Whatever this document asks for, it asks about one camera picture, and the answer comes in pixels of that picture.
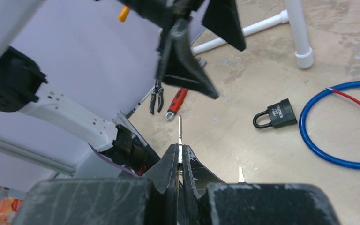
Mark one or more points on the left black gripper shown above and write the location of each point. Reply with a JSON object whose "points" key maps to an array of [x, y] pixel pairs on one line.
{"points": [[177, 65]]}

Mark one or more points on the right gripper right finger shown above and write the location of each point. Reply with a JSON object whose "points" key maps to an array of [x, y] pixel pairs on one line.
{"points": [[209, 201]]}

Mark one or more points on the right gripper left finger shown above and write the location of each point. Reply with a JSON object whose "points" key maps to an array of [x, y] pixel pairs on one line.
{"points": [[151, 199]]}

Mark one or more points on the red cable lock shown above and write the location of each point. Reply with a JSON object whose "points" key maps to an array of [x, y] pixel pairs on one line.
{"points": [[344, 95]]}

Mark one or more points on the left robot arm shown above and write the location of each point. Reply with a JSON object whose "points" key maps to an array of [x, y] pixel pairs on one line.
{"points": [[24, 87]]}

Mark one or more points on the orange pipe valve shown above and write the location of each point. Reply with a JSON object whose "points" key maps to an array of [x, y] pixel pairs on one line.
{"points": [[122, 16]]}

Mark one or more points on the black padlock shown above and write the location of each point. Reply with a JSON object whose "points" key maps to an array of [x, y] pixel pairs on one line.
{"points": [[280, 114]]}

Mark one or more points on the orange brush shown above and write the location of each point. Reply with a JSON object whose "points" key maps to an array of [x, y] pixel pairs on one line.
{"points": [[0, 208]]}

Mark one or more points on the red handled wrench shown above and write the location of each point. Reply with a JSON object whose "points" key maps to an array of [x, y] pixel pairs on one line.
{"points": [[176, 104]]}

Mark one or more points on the white PVC pipe frame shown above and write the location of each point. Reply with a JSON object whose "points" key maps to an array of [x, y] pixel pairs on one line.
{"points": [[293, 14]]}

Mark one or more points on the blue cable lock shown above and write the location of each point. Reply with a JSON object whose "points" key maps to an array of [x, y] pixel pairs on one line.
{"points": [[330, 124]]}

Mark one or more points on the aluminium rail frame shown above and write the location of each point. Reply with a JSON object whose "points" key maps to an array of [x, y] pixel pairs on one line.
{"points": [[34, 158]]}

